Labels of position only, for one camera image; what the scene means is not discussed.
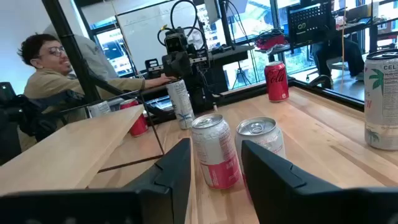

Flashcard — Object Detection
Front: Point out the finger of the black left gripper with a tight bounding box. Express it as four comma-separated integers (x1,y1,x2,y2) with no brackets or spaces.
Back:
144,58,163,79
196,49,211,71

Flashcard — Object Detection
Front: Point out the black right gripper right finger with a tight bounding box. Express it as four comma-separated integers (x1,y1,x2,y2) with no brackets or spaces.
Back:
241,139,398,224

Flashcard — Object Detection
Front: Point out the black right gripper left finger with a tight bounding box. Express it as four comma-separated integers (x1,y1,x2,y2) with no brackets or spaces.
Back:
0,138,192,224

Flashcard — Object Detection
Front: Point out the red cola can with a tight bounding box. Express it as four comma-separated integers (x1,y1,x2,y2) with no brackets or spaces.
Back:
264,61,290,103
119,98,149,138

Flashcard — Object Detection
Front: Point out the silver can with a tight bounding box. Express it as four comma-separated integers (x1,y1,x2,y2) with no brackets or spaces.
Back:
234,116,286,178

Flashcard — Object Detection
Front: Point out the wooden shelf with black legs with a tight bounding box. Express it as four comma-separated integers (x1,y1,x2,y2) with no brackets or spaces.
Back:
0,90,165,197

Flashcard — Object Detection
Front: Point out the black desk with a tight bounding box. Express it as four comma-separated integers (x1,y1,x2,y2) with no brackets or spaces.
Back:
267,18,398,63
141,45,256,103

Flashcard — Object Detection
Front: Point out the whiteboard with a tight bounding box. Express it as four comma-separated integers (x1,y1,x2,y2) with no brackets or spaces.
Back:
115,0,203,74

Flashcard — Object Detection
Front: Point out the small black tripod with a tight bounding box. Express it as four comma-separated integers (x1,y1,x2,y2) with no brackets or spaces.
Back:
231,60,252,91

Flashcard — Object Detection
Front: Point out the black monitor stand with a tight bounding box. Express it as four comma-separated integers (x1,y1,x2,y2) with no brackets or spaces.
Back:
217,0,237,52

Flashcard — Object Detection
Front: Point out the white slim can blue palm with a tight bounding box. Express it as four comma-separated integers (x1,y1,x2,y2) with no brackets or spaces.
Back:
165,79,196,131

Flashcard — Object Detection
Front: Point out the pink and white soda can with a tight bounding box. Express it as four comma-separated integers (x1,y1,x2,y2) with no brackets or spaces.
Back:
190,113,244,190

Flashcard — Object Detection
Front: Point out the white slim energy can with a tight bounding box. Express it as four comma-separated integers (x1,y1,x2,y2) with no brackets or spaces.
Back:
88,101,112,118

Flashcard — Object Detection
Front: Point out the red bundle on desk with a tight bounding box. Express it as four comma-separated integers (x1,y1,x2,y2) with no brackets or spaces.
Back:
255,32,289,50

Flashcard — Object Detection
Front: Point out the person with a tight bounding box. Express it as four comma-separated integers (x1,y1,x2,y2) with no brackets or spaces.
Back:
17,32,178,153
310,34,365,78

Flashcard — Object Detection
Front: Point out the black perforated panel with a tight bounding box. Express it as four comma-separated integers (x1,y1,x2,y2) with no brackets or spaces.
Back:
286,1,336,54

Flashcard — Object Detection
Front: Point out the white slim can green palm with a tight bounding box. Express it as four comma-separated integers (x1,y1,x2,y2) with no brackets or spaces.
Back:
363,49,398,152

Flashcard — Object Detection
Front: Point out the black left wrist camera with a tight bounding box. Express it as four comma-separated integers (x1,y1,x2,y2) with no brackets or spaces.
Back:
164,29,189,54

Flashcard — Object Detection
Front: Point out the large window wall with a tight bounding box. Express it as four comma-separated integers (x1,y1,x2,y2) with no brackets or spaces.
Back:
73,0,398,91

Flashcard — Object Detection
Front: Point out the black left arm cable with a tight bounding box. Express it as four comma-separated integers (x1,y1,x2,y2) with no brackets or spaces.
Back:
157,0,209,52

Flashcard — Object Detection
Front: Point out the black overhead rig frame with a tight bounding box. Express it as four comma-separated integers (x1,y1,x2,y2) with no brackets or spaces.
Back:
41,0,175,125

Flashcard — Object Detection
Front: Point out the black metal table frame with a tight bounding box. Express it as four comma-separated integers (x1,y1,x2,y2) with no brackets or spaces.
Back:
136,77,365,127

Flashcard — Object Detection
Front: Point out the black frame clamp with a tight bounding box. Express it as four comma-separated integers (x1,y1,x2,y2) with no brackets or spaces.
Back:
306,74,333,90

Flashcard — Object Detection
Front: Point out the yellow cable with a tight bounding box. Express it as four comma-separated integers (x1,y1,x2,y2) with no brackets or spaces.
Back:
338,0,348,91

